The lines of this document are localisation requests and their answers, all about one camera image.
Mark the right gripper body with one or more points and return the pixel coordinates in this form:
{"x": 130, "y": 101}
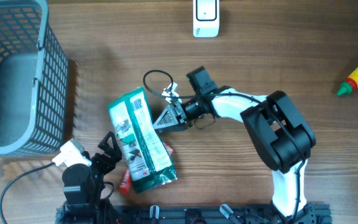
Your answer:
{"x": 192, "y": 109}

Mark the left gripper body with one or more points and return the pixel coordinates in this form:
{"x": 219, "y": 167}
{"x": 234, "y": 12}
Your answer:
{"x": 101, "y": 166}

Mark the red Nescafe stick sachet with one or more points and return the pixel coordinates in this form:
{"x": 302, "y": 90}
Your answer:
{"x": 126, "y": 183}

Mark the green 3M gloves packet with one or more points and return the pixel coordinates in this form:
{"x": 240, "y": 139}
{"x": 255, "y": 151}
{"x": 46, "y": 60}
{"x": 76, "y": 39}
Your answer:
{"x": 148, "y": 160}

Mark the red white small packet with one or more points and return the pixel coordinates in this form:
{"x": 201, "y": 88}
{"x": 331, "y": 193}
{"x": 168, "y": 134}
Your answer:
{"x": 169, "y": 149}

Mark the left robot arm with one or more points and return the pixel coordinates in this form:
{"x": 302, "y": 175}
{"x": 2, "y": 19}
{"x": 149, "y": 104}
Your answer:
{"x": 83, "y": 186}

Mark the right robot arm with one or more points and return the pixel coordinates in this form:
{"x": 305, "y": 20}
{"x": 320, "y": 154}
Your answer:
{"x": 279, "y": 133}

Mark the white barcode scanner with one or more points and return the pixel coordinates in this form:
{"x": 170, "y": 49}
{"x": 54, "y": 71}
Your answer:
{"x": 206, "y": 18}

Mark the grey plastic mesh basket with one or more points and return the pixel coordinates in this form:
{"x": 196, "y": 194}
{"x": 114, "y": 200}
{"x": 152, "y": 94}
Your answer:
{"x": 34, "y": 75}

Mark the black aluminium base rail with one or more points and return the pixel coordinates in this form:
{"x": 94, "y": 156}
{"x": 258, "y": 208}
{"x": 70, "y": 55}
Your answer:
{"x": 256, "y": 213}

